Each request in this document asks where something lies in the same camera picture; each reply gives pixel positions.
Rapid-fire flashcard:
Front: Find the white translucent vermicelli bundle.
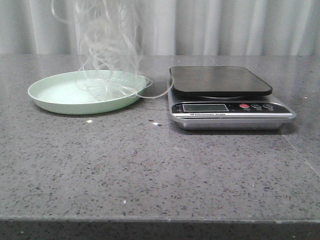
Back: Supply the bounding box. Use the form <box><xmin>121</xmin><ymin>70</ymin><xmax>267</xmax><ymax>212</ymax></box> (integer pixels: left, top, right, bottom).
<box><xmin>51</xmin><ymin>0</ymin><xmax>174</xmax><ymax>99</ymax></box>

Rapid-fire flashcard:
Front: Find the silver black kitchen scale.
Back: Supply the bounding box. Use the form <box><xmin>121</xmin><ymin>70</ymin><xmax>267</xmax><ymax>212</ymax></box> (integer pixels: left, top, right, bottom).
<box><xmin>168</xmin><ymin>66</ymin><xmax>297</xmax><ymax>131</ymax></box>

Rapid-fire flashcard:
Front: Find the light green round plate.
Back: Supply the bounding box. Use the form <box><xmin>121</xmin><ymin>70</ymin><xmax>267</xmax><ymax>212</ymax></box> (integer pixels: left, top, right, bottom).
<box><xmin>28</xmin><ymin>70</ymin><xmax>150</xmax><ymax>115</ymax></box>

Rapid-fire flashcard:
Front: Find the white pleated curtain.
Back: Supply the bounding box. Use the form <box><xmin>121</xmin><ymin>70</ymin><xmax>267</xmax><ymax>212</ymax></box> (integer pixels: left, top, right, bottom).
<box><xmin>0</xmin><ymin>0</ymin><xmax>320</xmax><ymax>56</ymax></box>

